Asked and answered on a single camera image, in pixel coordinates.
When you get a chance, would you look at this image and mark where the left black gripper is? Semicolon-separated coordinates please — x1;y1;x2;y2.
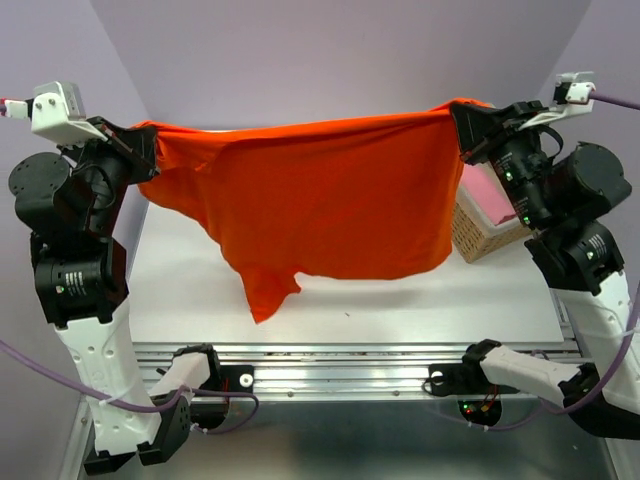
56;113;160;235

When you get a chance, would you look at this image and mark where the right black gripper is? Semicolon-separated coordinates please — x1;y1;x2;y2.
456;97;560;230

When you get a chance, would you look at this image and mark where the wicker basket with liner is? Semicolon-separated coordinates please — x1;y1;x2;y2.
452;179;531;263

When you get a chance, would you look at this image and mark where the orange t shirt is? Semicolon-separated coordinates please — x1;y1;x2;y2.
139;104;463;323

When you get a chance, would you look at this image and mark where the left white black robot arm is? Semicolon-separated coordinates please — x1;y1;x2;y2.
8;117;223;475

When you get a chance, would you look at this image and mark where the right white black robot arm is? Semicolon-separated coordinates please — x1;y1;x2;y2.
428;101;639;440

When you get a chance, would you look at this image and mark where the pink rolled t shirt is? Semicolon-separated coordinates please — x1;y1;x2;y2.
461;165;517;226

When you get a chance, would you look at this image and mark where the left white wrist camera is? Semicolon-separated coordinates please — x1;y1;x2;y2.
1;81;107;147

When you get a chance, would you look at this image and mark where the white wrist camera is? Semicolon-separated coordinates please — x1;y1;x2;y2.
1;81;107;147
519;71;596;130

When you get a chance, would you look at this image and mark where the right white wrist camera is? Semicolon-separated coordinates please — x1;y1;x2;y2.
519;71;596;130

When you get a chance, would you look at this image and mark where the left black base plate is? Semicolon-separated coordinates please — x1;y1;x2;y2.
186;365;254;400

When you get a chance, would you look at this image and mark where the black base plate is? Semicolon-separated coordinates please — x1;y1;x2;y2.
422;363;518;397
186;365;254;400

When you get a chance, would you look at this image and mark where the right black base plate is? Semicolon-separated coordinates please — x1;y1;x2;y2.
422;363;518;397

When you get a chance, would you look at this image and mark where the aluminium mounting rail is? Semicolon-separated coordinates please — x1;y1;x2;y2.
129;342;611;401

